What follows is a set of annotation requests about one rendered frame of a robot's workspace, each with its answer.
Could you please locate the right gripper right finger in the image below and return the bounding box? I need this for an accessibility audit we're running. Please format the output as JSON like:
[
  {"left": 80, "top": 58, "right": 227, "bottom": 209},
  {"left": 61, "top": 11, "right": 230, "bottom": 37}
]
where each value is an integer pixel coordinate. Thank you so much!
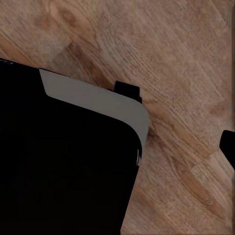
[{"left": 219, "top": 130, "right": 235, "bottom": 170}]

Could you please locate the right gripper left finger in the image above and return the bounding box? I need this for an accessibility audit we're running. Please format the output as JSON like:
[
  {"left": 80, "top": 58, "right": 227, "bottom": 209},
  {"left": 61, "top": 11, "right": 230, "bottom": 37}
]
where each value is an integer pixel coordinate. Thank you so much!
[{"left": 0, "top": 130, "right": 25, "bottom": 189}]

